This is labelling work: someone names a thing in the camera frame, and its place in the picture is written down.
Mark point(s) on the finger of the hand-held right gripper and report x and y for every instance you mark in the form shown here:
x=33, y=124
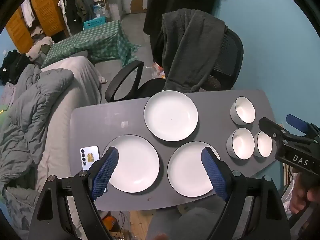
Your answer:
x=296, y=121
x=271, y=127

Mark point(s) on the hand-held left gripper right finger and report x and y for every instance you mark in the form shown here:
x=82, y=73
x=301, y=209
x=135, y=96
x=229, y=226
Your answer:
x=212, y=172

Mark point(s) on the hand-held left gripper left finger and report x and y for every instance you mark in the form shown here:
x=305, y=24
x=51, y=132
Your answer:
x=105, y=172

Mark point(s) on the white ribbed bowl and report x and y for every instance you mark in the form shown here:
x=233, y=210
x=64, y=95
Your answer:
x=263, y=143
x=243, y=110
x=241, y=143

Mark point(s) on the white plate with black rim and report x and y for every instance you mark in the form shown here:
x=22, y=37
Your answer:
x=187, y=171
x=136, y=165
x=171, y=115

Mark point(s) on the person's right hand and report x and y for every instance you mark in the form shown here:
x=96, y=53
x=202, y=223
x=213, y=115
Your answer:
x=300, y=195

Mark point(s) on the wooden board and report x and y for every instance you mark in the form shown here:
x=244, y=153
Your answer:
x=287, y=175

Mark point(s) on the white smartphone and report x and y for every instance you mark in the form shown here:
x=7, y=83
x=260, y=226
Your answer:
x=87, y=155

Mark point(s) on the white plastic bag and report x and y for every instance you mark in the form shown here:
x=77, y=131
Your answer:
x=287, y=197

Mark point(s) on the black office chair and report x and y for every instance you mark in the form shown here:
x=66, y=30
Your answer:
x=232, y=55

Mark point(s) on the light grey bed sheet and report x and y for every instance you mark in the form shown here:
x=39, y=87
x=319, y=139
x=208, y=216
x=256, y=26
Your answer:
x=77, y=80

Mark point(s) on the grey duvet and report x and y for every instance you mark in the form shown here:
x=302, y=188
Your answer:
x=30, y=110

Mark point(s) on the dark grey fleece blanket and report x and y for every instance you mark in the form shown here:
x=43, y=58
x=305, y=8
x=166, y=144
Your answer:
x=190, y=47

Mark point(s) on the orange snack packet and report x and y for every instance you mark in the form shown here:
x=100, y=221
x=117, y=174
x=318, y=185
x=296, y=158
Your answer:
x=158, y=71

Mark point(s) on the green checkered cloth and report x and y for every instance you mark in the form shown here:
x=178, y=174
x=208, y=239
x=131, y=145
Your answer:
x=95, y=42

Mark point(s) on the beige clothes pile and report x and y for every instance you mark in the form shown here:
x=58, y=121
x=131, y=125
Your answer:
x=40, y=47

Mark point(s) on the black clothes pile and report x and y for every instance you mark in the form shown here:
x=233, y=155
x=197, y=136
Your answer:
x=12, y=65

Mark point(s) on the blue plastic crate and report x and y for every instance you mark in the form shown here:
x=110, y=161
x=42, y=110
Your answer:
x=95, y=23

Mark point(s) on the dark hanging clothes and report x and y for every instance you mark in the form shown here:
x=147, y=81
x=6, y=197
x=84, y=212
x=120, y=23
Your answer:
x=75, y=7

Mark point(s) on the orange wooden wardrobe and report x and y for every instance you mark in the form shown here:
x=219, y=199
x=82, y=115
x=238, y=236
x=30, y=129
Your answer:
x=47, y=12

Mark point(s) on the white hanging shirt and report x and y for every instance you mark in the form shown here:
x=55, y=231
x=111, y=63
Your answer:
x=27, y=12

